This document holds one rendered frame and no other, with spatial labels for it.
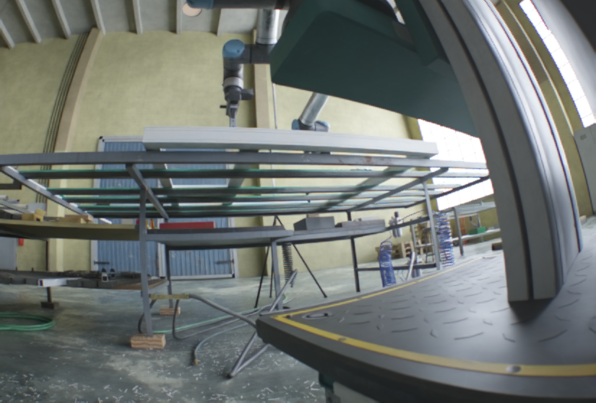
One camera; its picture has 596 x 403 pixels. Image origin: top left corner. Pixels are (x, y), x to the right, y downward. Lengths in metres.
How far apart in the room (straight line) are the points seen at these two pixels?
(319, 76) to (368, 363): 0.37
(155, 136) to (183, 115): 7.65
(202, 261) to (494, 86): 7.43
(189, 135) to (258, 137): 0.28
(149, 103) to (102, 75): 2.17
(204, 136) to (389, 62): 0.84
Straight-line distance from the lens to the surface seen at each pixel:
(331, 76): 0.43
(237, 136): 1.13
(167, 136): 1.13
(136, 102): 9.23
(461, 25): 0.40
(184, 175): 1.39
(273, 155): 1.19
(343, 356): 0.24
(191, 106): 8.92
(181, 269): 7.57
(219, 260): 7.54
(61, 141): 9.04
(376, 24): 0.39
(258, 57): 1.20
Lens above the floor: 0.41
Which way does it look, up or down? 16 degrees up
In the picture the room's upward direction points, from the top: 6 degrees counter-clockwise
